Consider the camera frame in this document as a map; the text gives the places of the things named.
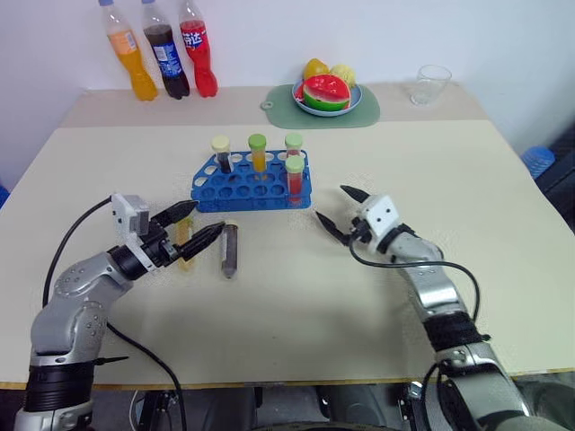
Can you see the light blue plate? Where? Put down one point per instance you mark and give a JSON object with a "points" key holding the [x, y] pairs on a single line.
{"points": [[355, 101]]}

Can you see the blue test tube rack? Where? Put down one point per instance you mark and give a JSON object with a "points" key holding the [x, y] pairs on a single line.
{"points": [[242, 197]]}

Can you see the red soda bottle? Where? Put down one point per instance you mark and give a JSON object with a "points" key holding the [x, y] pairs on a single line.
{"points": [[200, 58]]}

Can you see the black object beside table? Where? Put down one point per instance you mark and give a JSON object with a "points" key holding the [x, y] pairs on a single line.
{"points": [[559, 179]]}

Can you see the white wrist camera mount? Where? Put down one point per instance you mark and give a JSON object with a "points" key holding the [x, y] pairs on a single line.
{"points": [[382, 214], [130, 215]]}

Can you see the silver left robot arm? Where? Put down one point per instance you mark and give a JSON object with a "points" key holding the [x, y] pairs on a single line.
{"points": [[72, 310]]}

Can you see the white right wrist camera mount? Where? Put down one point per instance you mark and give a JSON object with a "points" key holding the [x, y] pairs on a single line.
{"points": [[382, 214]]}

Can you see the yellow toy lemon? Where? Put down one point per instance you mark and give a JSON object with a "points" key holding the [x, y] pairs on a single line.
{"points": [[345, 74]]}

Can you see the orange-liquid tube, green cap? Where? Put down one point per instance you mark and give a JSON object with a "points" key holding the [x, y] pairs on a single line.
{"points": [[258, 155]]}

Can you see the yellow-liquid loose test tube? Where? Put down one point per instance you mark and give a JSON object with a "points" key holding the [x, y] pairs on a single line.
{"points": [[184, 265]]}

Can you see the black frame under table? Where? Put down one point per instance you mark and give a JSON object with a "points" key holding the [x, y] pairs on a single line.
{"points": [[215, 406]]}

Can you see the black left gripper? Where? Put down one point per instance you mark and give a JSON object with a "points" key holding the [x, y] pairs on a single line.
{"points": [[157, 247]]}

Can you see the clear plastic cup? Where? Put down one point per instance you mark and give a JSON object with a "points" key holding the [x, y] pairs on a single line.
{"points": [[429, 87]]}

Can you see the orange-yellow toy fruit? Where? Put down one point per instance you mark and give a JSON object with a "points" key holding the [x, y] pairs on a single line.
{"points": [[315, 68]]}

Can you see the orange soda bottle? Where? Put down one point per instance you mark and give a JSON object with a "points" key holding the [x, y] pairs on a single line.
{"points": [[135, 67]]}

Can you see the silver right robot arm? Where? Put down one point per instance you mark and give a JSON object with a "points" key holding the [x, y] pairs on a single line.
{"points": [[436, 287]]}

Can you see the green cutting mat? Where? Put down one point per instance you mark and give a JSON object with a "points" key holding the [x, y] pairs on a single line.
{"points": [[278, 112]]}

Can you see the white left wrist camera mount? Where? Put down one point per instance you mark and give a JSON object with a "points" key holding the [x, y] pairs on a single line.
{"points": [[130, 215]]}

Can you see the blue ribbed object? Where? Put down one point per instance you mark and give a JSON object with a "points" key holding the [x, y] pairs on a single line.
{"points": [[539, 159]]}

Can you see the cola bottle, blue label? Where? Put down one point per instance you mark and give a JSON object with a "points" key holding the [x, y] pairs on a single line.
{"points": [[168, 58]]}

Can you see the toy watermelon slice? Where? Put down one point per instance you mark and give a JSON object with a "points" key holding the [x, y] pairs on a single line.
{"points": [[325, 92]]}

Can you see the dark-liquid tube, pale yellow cap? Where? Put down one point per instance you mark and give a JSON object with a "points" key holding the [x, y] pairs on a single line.
{"points": [[223, 157]]}

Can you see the blue object at table side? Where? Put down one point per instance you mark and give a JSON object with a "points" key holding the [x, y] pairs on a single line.
{"points": [[3, 193]]}

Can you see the red-liquid tube, light green cap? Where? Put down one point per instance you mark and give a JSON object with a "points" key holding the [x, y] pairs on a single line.
{"points": [[294, 177], [293, 143]]}

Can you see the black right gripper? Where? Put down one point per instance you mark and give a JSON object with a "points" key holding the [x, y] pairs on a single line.
{"points": [[359, 231]]}

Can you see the dark-liquid loose test tube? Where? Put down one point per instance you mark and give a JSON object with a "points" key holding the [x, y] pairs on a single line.
{"points": [[230, 251]]}

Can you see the dark rounded shape under table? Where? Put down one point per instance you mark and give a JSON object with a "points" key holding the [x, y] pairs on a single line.
{"points": [[355, 404]]}

